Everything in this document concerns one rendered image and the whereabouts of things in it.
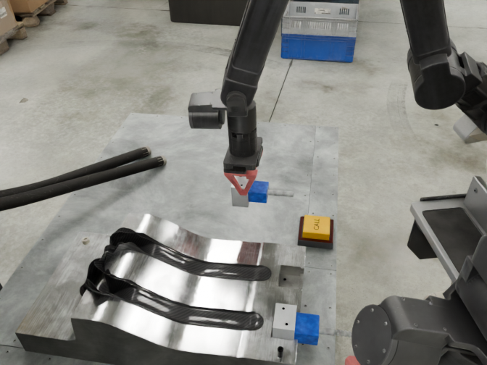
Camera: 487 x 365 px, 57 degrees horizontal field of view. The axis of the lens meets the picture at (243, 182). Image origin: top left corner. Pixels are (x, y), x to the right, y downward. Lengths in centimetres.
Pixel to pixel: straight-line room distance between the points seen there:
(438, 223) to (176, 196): 67
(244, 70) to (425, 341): 50
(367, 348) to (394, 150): 247
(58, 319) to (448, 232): 70
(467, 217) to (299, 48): 322
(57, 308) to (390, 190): 197
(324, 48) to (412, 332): 358
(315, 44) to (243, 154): 307
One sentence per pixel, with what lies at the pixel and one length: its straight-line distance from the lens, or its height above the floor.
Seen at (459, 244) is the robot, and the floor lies 104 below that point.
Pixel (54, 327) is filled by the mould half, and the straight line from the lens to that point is 92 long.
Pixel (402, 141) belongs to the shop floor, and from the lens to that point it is 299.
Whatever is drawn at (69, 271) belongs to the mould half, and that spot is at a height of 86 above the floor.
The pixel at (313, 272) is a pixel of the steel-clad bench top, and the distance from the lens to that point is 101.
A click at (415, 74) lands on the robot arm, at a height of 124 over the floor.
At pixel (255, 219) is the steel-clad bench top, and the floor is 80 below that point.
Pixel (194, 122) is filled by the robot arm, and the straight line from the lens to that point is 87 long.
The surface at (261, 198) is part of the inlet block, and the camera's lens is 97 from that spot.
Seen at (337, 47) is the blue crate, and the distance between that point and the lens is 392.
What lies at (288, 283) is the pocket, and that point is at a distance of 90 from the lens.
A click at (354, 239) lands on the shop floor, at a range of 224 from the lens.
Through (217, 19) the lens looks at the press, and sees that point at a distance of 477.
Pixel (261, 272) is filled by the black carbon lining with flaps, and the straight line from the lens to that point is 89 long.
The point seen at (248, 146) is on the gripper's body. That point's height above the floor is 107.
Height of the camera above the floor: 156
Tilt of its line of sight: 38 degrees down
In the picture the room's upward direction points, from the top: 2 degrees counter-clockwise
